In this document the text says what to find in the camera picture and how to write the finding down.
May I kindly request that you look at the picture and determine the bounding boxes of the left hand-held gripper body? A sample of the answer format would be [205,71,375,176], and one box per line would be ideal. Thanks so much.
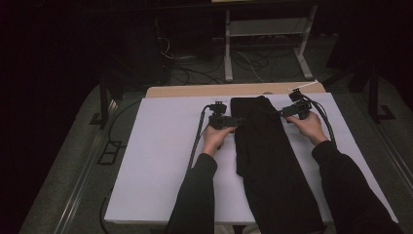
[208,100,236,131]

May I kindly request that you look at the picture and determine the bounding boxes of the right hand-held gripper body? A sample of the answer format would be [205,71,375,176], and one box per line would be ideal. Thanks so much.
[282,80,319,120]

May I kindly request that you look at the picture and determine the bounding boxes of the black pants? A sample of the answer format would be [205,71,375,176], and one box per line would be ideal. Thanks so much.
[230,95,325,234]

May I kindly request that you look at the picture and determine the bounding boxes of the person's left hand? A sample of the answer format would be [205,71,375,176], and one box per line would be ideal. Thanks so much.
[202,125,238,159]

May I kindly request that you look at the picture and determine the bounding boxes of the person's right hand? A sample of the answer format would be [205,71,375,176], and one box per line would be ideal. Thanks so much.
[285,110,329,146]

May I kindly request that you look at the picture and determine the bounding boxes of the wooden table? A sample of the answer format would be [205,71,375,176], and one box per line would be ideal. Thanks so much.
[144,81,326,98]

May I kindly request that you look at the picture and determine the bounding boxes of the white metal stand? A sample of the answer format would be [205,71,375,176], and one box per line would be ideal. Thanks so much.
[223,4,319,82]

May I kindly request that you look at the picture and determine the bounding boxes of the white foam board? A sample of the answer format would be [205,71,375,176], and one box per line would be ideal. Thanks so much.
[103,92,399,226]

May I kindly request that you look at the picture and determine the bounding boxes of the black metal stand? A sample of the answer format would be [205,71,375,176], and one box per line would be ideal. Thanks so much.
[322,61,397,123]
[89,71,121,130]

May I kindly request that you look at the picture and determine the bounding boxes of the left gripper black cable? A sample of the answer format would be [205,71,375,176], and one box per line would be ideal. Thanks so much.
[187,104,212,171]

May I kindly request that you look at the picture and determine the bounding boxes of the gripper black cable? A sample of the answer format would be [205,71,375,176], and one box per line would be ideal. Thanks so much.
[305,96,337,145]
[187,104,212,171]

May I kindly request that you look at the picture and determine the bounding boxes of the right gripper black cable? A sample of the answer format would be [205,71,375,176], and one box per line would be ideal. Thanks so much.
[305,96,337,145]

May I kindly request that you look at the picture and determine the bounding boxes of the tangle of floor cables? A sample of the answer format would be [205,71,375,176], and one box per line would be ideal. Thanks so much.
[157,35,271,86]

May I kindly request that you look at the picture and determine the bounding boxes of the metal floor rail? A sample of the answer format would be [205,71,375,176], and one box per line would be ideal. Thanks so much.
[53,100,118,234]
[366,120,413,183]

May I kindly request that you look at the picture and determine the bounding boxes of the black floor cable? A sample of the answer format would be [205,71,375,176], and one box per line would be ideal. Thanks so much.
[106,98,144,149]

